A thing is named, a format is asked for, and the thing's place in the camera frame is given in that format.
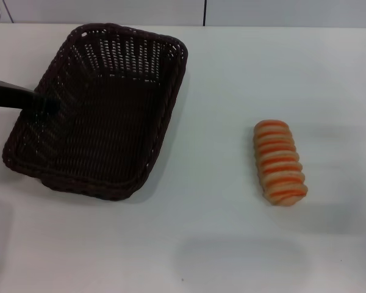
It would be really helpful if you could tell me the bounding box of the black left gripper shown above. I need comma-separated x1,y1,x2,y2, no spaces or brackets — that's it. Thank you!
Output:
0,78,62,114

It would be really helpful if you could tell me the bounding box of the dark brown woven basket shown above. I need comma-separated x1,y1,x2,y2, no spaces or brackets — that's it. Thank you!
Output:
1,23,190,201

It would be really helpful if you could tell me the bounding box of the orange striped bread loaf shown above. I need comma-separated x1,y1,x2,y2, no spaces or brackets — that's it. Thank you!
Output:
253,119,309,208

